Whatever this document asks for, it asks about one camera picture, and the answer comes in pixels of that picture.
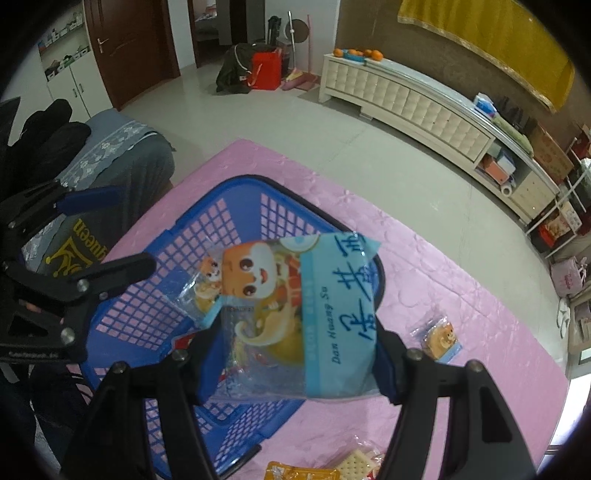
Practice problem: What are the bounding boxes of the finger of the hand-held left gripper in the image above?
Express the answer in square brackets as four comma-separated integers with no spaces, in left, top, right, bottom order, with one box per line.
[4,252,158,348]
[0,182,124,241]

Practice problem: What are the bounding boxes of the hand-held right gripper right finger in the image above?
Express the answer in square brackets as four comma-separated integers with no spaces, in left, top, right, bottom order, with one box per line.
[372,318,530,480]

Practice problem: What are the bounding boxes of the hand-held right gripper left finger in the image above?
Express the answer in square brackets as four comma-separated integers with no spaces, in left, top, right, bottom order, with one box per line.
[62,319,223,480]

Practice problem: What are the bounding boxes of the blue plastic basket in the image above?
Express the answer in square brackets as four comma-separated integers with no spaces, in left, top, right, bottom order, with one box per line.
[81,174,387,479]

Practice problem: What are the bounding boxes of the blue cartoon pastry packet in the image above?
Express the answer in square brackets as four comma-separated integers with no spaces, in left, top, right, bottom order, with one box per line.
[409,316,463,365]
[178,232,382,399]

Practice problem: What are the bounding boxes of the green white cracker packet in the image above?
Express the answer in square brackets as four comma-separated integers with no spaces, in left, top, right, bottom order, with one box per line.
[337,445,387,480]

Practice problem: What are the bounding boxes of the orange jelly packet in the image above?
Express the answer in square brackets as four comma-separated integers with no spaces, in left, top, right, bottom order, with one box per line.
[265,461,343,480]

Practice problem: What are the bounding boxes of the grey cloth yellow crown print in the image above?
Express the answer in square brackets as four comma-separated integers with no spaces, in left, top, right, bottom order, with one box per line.
[23,134,177,278]

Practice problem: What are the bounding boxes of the grey lace sofa cover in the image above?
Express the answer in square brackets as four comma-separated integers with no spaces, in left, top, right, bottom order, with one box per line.
[60,111,158,190]

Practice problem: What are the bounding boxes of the black clothing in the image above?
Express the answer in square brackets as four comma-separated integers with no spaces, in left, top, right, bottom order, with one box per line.
[0,99,91,195]

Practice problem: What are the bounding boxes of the pink tablecloth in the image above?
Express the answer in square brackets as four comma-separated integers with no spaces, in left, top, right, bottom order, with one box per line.
[69,138,571,480]

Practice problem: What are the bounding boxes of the brown wooden door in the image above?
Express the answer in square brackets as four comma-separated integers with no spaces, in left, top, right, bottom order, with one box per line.
[83,0,181,112]

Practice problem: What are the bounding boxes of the white slippers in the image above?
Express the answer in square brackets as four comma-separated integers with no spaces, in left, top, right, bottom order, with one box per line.
[556,295,574,329]

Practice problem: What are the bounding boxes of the black bag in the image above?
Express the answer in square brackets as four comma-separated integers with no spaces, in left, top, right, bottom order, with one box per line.
[215,44,259,96]

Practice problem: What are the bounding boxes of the pink bag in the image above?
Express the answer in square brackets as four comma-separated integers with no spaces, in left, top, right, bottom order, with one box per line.
[549,256,591,297]

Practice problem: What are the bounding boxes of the red bag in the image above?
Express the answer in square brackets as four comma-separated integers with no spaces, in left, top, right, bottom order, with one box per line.
[247,52,283,91]

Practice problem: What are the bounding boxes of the orange box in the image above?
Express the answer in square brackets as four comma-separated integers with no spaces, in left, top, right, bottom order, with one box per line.
[482,159,514,182]

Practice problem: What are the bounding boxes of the pink broom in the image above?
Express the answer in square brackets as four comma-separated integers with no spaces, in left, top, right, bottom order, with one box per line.
[281,16,320,91]

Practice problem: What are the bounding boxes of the white shelf rack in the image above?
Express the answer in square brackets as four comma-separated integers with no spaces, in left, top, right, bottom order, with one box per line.
[526,124,591,265]

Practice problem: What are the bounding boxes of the grey pole with disc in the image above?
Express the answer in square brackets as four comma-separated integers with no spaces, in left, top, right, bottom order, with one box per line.
[284,10,310,70]

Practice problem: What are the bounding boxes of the green folded towel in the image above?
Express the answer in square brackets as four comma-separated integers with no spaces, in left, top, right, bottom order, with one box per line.
[492,115,534,156]

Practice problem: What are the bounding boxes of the white tv cabinet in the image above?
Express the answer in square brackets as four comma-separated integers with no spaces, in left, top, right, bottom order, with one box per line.
[318,52,562,227]

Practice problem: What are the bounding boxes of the brown cardboard box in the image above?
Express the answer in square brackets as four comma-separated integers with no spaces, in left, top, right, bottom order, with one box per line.
[526,124,576,184]

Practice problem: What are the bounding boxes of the blue tissue box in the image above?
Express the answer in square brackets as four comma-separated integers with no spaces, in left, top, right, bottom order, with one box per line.
[473,92,498,119]

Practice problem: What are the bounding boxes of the black router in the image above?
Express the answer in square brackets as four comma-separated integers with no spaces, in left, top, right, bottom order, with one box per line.
[500,96,528,131]

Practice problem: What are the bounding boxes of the plate of oranges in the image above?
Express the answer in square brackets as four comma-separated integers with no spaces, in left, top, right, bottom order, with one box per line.
[333,47,384,64]

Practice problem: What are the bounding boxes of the yellow cloth cover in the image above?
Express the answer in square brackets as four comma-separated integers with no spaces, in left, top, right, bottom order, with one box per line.
[397,0,576,114]

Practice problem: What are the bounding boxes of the white wall cabinet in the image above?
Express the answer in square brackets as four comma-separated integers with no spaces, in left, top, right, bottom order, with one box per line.
[37,0,117,117]

